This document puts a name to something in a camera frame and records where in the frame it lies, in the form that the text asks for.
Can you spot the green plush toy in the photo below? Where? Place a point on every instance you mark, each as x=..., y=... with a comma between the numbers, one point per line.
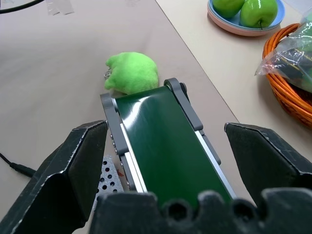
x=130, y=73

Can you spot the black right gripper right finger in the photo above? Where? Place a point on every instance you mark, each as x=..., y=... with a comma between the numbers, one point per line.
x=265, y=156

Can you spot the clear plastic bag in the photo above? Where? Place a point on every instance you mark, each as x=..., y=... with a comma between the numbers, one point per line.
x=290, y=56

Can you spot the pink plate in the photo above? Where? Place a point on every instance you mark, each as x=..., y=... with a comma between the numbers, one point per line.
x=240, y=30

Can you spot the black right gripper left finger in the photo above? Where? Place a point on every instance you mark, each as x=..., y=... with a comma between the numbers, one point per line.
x=58, y=170

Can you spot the green belt conveyor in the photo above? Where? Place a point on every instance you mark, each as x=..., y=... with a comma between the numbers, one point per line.
x=168, y=143

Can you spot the blue and pink bowl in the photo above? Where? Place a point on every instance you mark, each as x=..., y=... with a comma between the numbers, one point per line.
x=246, y=20

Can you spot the clear tape strip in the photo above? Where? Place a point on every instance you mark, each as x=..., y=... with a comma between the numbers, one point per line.
x=59, y=6

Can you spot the green apple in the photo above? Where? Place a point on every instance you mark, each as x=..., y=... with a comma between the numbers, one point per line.
x=258, y=12
x=228, y=7

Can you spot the perforated metal bracket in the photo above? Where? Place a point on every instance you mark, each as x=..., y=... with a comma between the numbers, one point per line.
x=109, y=178

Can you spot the orange woven basket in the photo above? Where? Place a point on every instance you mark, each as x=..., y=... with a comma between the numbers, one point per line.
x=285, y=80

